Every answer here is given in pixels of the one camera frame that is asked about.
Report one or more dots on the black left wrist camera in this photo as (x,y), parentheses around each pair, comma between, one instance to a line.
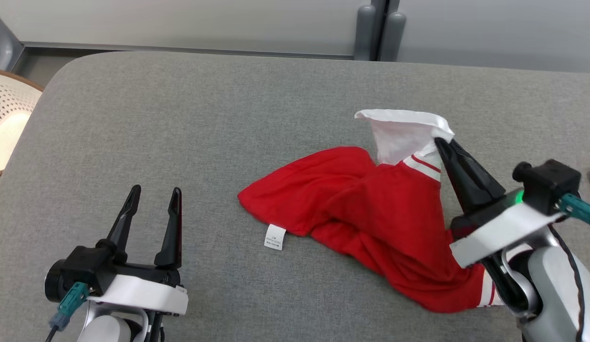
(81,266)

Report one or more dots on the grey rounded partition foot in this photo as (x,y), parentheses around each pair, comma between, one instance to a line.
(365,33)
(394,38)

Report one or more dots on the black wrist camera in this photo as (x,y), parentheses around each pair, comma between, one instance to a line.
(81,266)
(551,183)

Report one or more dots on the grey angled partition leg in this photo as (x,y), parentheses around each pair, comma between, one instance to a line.
(5,47)

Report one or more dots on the grey partition base rail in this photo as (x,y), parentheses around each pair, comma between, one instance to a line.
(181,49)

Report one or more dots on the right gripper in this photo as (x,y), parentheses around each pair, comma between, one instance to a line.
(504,232)

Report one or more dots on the white perforated laundry basket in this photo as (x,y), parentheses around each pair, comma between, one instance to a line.
(10,109)

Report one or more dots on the red and white jersey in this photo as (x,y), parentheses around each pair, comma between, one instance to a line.
(352,199)

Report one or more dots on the grey double partition post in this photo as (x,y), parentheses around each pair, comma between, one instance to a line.
(394,4)

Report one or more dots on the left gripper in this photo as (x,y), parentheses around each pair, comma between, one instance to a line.
(147,292)

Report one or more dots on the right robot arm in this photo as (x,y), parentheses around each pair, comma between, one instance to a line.
(551,285)

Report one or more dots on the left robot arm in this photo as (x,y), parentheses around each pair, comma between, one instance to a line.
(105,330)

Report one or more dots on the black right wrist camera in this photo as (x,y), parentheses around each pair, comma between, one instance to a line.
(551,183)

